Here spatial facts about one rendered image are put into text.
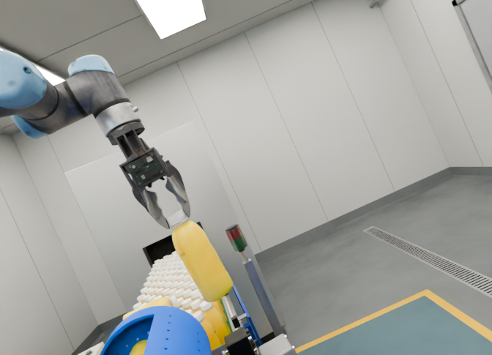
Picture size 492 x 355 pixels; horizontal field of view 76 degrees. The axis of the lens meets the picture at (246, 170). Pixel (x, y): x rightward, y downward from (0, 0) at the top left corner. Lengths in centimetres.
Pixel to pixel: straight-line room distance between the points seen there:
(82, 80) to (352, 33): 519
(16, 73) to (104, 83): 17
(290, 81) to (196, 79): 146
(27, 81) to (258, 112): 461
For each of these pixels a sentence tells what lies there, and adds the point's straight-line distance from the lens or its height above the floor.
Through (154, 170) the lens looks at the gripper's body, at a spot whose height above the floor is 153.
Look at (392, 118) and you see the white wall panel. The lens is 554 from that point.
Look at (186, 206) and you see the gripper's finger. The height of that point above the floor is 144.
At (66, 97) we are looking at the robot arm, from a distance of 67.
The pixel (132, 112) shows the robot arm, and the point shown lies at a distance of 66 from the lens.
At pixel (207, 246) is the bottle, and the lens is 67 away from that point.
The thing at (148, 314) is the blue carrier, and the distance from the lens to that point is 91.
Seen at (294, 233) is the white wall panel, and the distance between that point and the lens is 513.
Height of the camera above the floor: 147
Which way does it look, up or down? 1 degrees down
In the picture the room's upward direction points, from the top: 24 degrees counter-clockwise
